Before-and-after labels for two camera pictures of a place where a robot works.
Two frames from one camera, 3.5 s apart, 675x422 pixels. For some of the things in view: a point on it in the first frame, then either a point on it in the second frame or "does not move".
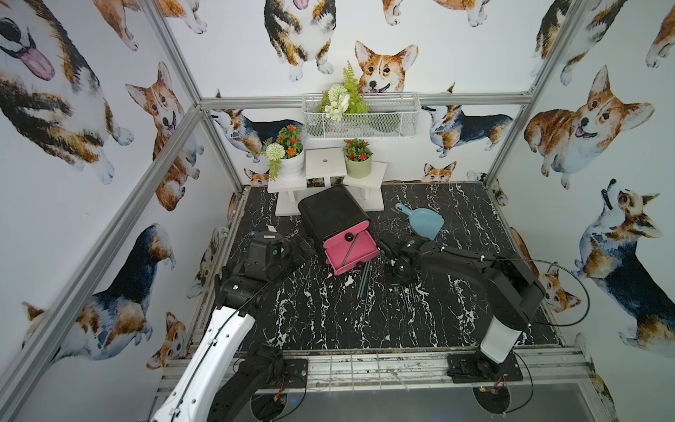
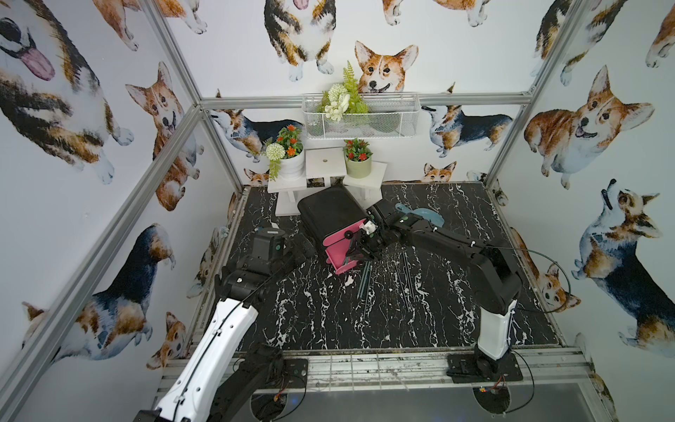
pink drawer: x=350 y=248 does not move
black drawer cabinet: x=332 y=214 does not move
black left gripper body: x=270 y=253 does not move
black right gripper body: x=396 y=275 -> x=369 y=244
